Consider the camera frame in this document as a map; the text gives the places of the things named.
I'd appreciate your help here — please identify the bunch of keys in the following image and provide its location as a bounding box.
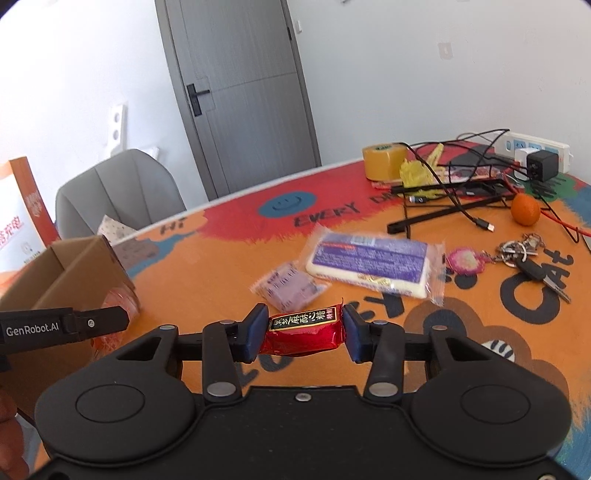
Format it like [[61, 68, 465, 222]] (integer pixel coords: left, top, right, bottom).
[[495, 233, 573, 304]]

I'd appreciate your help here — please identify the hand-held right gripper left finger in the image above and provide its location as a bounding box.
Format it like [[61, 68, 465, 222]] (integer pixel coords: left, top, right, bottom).
[[110, 302, 270, 401]]

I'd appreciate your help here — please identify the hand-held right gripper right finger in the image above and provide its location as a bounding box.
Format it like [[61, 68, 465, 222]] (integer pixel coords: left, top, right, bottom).
[[341, 305, 502, 401]]

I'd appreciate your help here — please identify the brown cardboard box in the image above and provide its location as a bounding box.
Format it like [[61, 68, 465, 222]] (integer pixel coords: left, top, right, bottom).
[[0, 234, 140, 414]]

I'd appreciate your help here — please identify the orange and white paper bag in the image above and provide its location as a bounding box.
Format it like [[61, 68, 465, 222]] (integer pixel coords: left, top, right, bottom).
[[0, 156, 62, 274]]

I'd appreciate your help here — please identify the orange fruit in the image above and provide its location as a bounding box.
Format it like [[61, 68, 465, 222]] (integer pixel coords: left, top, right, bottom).
[[510, 193, 542, 227]]

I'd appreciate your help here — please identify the grey chair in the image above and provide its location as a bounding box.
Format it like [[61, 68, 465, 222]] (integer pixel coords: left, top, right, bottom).
[[54, 148, 188, 241]]

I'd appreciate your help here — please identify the large purple and white packet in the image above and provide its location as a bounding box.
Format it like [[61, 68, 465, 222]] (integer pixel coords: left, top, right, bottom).
[[305, 223, 447, 306]]

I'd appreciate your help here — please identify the yellow tape roll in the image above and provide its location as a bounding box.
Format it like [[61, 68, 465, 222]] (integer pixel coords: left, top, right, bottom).
[[362, 141, 408, 182]]

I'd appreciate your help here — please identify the pink keychain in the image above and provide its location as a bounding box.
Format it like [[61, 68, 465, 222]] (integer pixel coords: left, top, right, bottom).
[[445, 246, 484, 278]]

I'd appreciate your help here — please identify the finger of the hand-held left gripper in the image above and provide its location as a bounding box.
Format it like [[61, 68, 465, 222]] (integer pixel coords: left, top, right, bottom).
[[73, 305, 131, 343]]

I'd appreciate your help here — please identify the white wall socket plate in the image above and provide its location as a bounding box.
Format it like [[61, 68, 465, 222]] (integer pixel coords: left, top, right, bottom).
[[106, 104, 127, 158]]

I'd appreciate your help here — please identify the black folding stand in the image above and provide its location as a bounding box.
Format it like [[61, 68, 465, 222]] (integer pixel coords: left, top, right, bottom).
[[387, 179, 519, 234]]

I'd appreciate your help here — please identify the grey door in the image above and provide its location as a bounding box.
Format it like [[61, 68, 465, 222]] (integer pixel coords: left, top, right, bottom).
[[154, 0, 322, 202]]

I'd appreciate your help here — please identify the red candy packet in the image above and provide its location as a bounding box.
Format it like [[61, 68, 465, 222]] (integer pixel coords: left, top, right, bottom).
[[257, 301, 348, 357]]

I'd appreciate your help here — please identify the black door handle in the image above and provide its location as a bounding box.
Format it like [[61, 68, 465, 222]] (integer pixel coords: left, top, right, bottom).
[[185, 83, 212, 116]]

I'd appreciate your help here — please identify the black flat case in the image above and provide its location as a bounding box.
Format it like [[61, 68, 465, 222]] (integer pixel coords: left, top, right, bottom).
[[450, 144, 502, 170]]

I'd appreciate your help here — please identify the black usb cable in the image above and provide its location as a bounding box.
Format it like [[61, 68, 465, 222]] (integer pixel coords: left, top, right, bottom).
[[405, 129, 513, 232]]

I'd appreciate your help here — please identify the black charger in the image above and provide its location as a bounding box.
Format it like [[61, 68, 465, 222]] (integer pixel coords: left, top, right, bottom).
[[525, 150, 560, 184]]

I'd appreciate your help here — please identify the patterned beige cushion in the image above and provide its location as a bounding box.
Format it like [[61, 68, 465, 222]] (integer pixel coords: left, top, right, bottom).
[[96, 213, 139, 246]]

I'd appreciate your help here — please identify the person's left hand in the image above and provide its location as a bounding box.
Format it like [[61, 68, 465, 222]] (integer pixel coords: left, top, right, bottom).
[[0, 391, 31, 480]]

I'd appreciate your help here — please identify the white power strip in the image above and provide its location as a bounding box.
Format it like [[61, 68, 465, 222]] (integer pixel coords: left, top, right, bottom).
[[493, 131, 572, 175]]

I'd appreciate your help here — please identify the red cable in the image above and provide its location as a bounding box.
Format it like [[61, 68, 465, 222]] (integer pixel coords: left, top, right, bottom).
[[502, 170, 591, 241]]

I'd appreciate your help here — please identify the yellow crumpled wrapper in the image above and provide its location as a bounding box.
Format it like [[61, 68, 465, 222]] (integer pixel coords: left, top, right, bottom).
[[399, 143, 447, 188]]

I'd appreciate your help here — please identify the small purple snack packet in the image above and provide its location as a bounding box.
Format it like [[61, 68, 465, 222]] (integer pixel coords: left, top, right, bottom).
[[249, 260, 332, 313]]

